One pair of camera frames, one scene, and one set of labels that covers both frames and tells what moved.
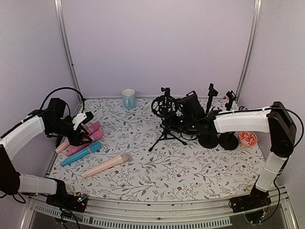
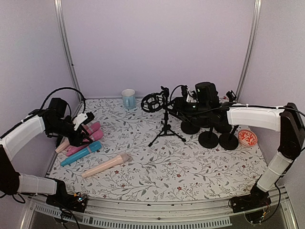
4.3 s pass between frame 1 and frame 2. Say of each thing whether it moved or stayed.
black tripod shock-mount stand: moved
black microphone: stayed
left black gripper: stayed
